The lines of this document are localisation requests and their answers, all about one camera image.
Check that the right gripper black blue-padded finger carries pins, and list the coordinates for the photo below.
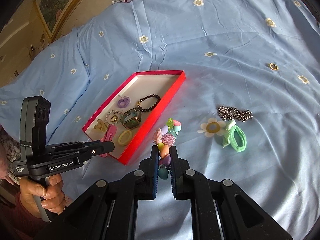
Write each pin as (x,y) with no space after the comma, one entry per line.
(74,146)

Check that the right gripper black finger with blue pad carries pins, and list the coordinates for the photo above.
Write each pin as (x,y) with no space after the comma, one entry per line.
(220,209)
(107,210)

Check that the yellow flower hair clip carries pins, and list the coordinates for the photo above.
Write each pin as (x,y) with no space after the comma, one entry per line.
(101,126)

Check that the red shallow box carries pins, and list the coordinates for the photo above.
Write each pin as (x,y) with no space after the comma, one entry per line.
(150,91)

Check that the blue floral bed sheet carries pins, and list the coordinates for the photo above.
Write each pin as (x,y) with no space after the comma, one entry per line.
(249,106)

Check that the pink hair clip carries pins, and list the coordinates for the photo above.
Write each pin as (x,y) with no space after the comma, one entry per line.
(110,133)

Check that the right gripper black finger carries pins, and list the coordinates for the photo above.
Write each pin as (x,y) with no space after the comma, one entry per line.
(86,154)

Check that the dark red sleeve forearm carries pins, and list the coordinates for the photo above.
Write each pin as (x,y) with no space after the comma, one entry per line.
(19,223)

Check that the round teal orange pendant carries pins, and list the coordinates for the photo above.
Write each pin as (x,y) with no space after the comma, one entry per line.
(131,119)

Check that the person's left hand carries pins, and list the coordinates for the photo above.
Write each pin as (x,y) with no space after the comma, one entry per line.
(54,197)

